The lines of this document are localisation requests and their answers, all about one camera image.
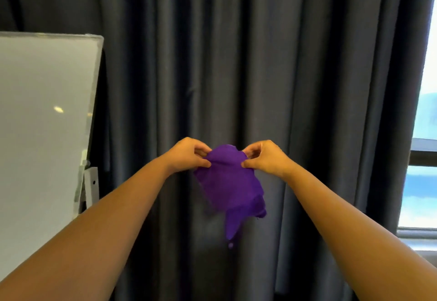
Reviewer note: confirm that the purple cloth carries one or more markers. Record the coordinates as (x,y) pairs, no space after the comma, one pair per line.
(232,184)

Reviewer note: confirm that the person's right forearm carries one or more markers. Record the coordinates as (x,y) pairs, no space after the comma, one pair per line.
(358,239)

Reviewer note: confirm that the person's left forearm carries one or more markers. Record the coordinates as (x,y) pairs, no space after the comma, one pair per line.
(92,229)

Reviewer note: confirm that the person's right thumb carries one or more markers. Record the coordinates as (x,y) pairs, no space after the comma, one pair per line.
(251,163)

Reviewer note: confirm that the white whiteboard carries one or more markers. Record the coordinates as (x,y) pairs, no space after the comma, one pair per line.
(41,140)

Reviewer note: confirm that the person's left thumb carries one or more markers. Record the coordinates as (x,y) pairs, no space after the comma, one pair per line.
(201,162)

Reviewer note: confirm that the person's left hand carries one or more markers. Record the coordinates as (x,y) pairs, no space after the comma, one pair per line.
(184,155)

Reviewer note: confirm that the window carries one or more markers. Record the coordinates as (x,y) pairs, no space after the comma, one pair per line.
(421,140)

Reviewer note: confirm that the dark grey curtain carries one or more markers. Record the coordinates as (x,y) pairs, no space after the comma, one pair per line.
(239,72)

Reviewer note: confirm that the person's right hand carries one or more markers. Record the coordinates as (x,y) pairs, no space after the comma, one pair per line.
(268,159)

